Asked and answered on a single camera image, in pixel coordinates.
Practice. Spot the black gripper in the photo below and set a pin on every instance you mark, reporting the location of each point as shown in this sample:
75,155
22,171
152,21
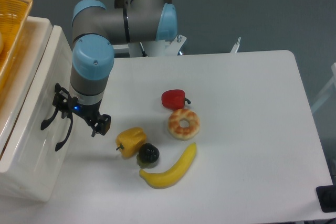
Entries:
67,105

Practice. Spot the white top drawer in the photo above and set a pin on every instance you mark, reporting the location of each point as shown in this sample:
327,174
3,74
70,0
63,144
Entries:
30,152

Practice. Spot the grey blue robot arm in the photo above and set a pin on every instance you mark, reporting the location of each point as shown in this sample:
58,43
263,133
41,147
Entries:
95,32

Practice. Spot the white drawer cabinet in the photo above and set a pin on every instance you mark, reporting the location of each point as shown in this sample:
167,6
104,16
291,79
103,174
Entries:
35,37

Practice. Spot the yellow bell pepper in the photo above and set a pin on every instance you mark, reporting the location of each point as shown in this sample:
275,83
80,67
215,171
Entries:
129,141

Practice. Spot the red bell pepper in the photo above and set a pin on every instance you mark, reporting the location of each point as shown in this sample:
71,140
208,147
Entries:
174,99

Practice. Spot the yellow banana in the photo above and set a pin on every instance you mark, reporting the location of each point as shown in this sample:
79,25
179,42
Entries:
171,176

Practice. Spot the glazed donut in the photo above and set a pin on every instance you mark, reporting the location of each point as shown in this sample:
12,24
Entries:
183,124

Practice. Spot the yellow wicker basket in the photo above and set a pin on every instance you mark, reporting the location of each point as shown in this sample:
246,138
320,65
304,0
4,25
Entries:
14,14

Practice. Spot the black device at edge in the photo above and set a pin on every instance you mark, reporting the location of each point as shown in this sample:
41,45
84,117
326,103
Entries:
326,197

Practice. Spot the black upper drawer handle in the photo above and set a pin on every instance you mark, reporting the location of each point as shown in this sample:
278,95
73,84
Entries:
47,122

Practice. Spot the white bracket behind table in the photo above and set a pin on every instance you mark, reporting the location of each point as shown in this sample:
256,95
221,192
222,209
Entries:
235,47

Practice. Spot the white frame at right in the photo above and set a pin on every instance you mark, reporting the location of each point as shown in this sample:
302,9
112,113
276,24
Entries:
325,93

